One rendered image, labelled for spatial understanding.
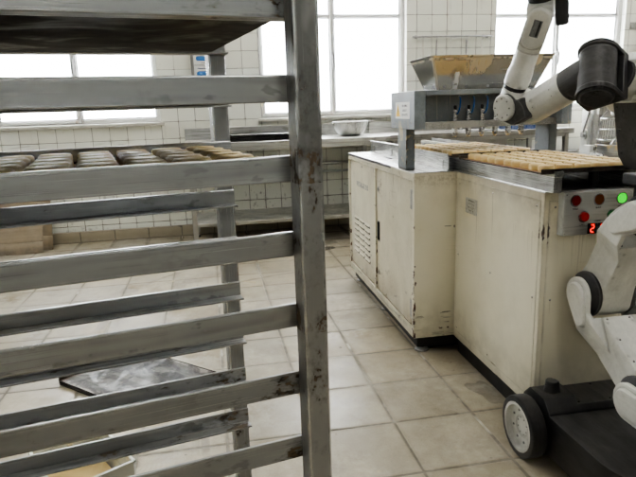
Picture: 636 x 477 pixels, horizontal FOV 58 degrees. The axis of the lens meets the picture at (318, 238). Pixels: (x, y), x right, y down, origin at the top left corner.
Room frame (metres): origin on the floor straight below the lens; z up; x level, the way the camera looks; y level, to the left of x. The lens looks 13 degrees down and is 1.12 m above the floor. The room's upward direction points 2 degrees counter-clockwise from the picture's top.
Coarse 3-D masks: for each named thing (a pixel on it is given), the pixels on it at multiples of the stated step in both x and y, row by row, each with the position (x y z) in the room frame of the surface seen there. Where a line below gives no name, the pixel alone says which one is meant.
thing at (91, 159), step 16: (0, 160) 0.81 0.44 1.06; (16, 160) 0.82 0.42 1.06; (32, 160) 0.89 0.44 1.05; (48, 160) 0.78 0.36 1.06; (64, 160) 0.79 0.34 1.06; (80, 160) 0.76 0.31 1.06; (96, 160) 0.75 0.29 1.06; (112, 160) 0.75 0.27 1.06; (128, 160) 0.76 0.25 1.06; (144, 160) 0.73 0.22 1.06; (160, 160) 0.72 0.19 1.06; (176, 160) 0.73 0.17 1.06; (192, 160) 0.70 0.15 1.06
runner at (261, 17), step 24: (0, 0) 0.57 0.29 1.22; (24, 0) 0.57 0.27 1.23; (48, 0) 0.58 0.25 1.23; (72, 0) 0.59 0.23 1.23; (96, 0) 0.60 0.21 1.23; (120, 0) 0.61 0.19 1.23; (144, 0) 0.61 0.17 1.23; (168, 0) 0.62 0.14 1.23; (192, 0) 0.63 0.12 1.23; (216, 0) 0.64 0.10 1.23; (240, 0) 0.65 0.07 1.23; (264, 0) 0.66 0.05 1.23
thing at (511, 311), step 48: (480, 192) 2.23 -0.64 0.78; (528, 192) 1.88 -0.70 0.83; (480, 240) 2.22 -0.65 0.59; (528, 240) 1.86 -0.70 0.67; (576, 240) 1.80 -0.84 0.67; (480, 288) 2.20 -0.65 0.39; (528, 288) 1.85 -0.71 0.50; (480, 336) 2.19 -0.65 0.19; (528, 336) 1.83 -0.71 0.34; (576, 336) 1.81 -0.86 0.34; (528, 384) 1.82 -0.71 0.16
